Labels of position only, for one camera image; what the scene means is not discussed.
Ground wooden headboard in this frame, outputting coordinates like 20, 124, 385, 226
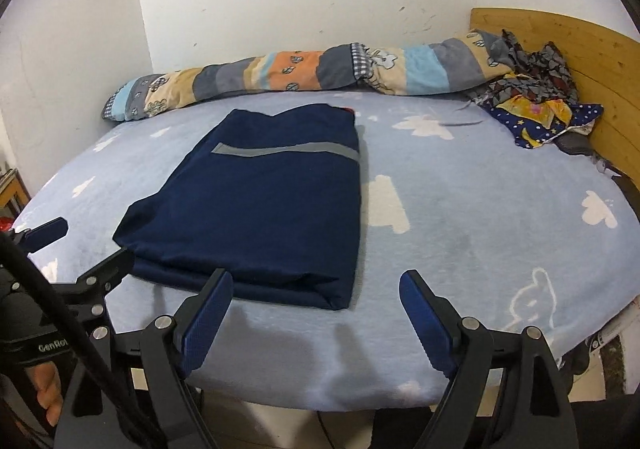
469, 6, 640, 186

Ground navy dotted cloth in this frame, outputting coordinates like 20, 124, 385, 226
487, 96, 604, 150

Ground rolled patchwork quilt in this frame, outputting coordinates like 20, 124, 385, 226
102, 29, 516, 123

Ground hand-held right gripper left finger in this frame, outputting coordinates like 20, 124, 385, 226
52, 268, 235, 449

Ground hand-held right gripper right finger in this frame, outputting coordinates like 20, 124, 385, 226
398, 269, 581, 449

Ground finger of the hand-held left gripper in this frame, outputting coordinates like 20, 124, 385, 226
9, 216, 69, 255
47, 247, 137, 337

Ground dark floral cloth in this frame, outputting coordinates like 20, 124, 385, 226
462, 29, 581, 113

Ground wooden rack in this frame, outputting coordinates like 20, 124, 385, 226
0, 166, 32, 221

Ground light blue fleece blanket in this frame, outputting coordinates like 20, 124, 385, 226
10, 89, 640, 416

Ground dark strap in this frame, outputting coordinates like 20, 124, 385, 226
607, 166, 640, 210

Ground person's left hand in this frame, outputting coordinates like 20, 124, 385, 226
32, 360, 65, 426

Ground person's dark trousers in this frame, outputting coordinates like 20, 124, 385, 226
570, 396, 640, 449

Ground navy blue jacket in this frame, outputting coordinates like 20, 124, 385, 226
112, 102, 364, 313

